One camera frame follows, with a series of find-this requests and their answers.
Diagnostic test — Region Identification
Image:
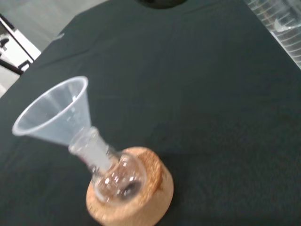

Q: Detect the cork ring stand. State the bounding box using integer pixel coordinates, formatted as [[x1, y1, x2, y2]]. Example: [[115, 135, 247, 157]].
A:
[[86, 147, 175, 224]]

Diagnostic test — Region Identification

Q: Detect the clear plastic funnel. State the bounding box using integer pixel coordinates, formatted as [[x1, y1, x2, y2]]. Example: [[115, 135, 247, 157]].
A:
[[12, 75, 99, 153]]

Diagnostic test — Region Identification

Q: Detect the round-bottom glass flask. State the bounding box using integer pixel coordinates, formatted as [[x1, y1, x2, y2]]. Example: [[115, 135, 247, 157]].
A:
[[68, 126, 148, 204]]

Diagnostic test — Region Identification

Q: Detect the black bench cloth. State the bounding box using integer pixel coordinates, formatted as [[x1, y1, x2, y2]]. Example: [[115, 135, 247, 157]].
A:
[[0, 0, 301, 226]]

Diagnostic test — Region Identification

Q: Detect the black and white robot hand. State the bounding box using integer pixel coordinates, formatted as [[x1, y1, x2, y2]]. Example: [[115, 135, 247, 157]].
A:
[[135, 0, 188, 9]]

